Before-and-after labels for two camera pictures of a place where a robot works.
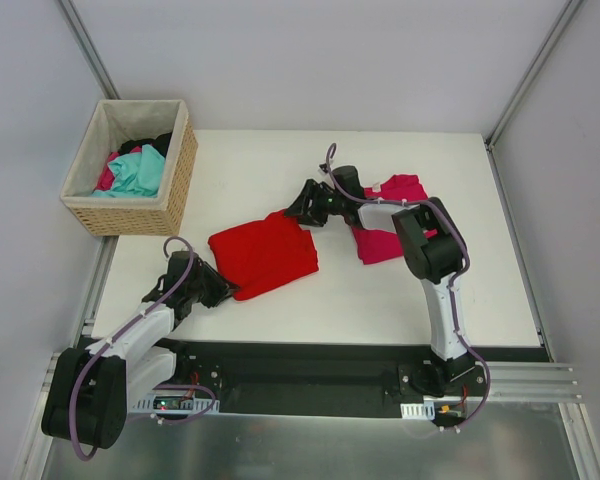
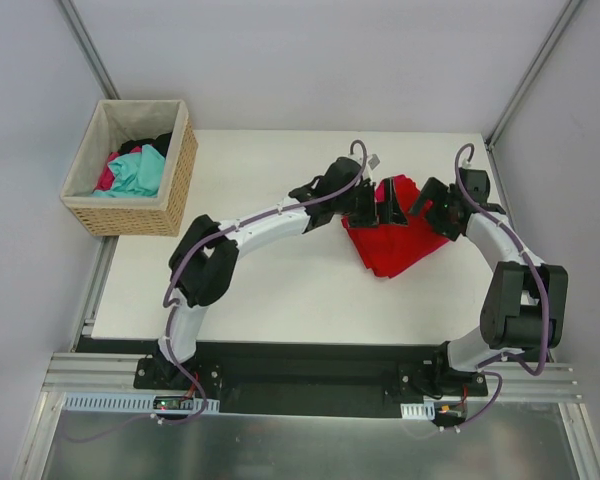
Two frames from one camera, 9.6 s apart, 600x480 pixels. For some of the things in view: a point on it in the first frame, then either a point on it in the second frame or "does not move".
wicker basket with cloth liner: x=132 y=172 does not move
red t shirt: x=264 y=254 → x=389 y=250
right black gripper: x=313 y=201 → x=434 y=201
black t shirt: x=161 y=142 does not move
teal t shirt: x=136 y=174 does not move
